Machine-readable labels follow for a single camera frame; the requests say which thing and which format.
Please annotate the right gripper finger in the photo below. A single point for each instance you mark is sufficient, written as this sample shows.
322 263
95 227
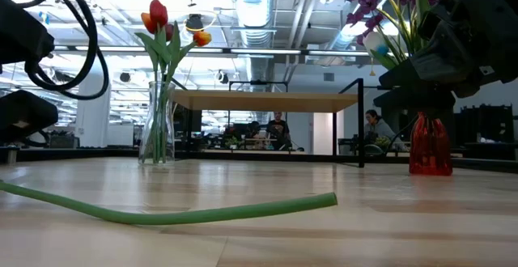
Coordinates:
417 102
417 77

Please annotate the red glass vase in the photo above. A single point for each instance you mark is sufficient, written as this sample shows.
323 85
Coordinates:
429 149

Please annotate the purple artificial flower bunch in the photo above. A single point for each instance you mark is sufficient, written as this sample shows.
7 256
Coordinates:
369 3

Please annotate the orange tulip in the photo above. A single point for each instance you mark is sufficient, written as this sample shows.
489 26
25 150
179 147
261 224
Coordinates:
147 22

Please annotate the black tulip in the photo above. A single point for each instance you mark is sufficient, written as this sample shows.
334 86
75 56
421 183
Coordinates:
182 217

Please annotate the yellow and red tulip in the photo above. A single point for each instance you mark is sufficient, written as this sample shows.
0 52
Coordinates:
202 38

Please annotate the wooden shelf with black legs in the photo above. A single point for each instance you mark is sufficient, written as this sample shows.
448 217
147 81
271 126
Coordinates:
263 101

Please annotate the grey metal block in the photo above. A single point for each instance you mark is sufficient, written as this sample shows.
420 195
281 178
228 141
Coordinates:
10 155

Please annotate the person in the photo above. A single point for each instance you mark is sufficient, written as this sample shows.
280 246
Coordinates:
278 128
374 127
253 129

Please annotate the green potted plant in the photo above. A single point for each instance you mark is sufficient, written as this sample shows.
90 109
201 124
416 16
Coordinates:
382 141
232 141

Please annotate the white round column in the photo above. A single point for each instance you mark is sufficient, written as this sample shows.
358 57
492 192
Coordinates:
93 117

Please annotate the black partition panels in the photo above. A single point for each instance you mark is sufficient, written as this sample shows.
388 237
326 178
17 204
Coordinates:
485 131

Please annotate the clear glass vase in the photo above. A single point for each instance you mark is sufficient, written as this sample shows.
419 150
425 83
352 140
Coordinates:
147 137

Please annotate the black ceiling spotlight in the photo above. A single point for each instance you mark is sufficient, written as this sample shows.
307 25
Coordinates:
195 22

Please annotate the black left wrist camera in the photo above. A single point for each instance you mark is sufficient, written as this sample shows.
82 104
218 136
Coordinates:
24 32

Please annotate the black aluminium table frame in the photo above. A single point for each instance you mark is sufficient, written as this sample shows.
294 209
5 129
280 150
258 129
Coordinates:
485 165

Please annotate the silver ventilation duct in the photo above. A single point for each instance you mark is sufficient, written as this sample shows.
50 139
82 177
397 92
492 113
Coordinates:
255 12

